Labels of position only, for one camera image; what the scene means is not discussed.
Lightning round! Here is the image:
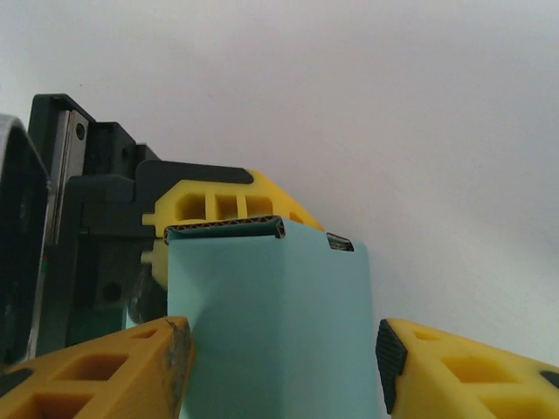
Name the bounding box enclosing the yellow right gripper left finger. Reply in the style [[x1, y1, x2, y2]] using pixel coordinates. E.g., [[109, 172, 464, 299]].
[[0, 316, 196, 419]]

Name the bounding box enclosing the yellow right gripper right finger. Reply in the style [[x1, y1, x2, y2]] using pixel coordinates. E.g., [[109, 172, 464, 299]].
[[375, 318, 559, 419]]

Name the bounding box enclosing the teal paper box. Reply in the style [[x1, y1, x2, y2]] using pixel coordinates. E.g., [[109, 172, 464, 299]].
[[163, 215, 379, 419]]

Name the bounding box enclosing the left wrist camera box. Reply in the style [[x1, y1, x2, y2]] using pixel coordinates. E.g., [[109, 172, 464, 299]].
[[0, 112, 51, 366]]

